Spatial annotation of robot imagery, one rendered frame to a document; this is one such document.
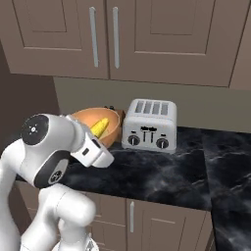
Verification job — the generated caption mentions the brown wall cupboard door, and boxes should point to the brown wall cupboard door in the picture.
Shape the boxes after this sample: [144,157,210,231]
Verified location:
[105,0,251,88]
[0,0,110,80]

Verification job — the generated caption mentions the silver four-slot toaster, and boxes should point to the silver four-slot toaster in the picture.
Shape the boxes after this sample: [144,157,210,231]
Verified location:
[121,98,178,155]

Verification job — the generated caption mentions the brown base cupboard door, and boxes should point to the brown base cupboard door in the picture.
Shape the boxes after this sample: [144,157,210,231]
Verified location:
[83,191,128,251]
[125,198,211,251]

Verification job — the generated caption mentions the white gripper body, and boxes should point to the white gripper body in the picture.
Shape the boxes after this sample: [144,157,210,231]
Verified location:
[85,140,116,170]

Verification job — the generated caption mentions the silver wall cupboard handle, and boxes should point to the silver wall cupboard handle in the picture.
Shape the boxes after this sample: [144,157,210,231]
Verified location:
[88,6,100,69]
[112,6,121,70]

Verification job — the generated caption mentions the yellow corn cob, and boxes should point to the yellow corn cob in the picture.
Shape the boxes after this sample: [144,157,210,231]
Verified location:
[89,118,111,138]

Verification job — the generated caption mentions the brown bowl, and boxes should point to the brown bowl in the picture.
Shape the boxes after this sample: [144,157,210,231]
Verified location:
[115,109,127,132]

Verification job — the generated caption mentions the brown corner wall cupboard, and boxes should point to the brown corner wall cupboard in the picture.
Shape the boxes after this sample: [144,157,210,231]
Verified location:
[228,5,251,92]

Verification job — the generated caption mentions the orange bowl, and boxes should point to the orange bowl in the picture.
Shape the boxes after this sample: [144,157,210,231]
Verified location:
[70,107,123,148]

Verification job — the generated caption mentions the silver base cupboard handle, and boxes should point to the silver base cupboard handle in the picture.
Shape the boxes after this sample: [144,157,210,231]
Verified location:
[128,200,135,234]

